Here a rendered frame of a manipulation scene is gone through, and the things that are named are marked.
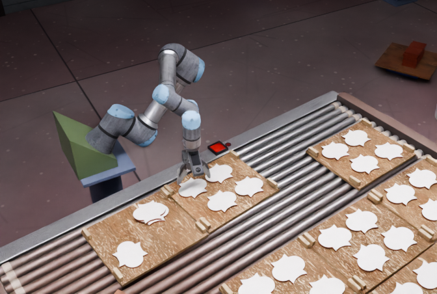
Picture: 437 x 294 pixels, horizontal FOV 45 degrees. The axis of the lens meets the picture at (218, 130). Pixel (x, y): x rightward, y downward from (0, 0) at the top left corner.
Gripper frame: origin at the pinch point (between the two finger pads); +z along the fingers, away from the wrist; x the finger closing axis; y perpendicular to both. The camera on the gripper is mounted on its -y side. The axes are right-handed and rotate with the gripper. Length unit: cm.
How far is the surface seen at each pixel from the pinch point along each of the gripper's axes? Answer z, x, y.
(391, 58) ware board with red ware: 80, -248, 200
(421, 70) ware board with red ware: 80, -261, 171
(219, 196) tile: 4.5, -9.4, -7.6
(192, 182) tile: 4.6, -0.7, 5.4
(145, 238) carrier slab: 6.4, 26.7, -20.2
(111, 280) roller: 9, 43, -35
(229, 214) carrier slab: 5.5, -10.6, -18.4
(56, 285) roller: 9, 64, -31
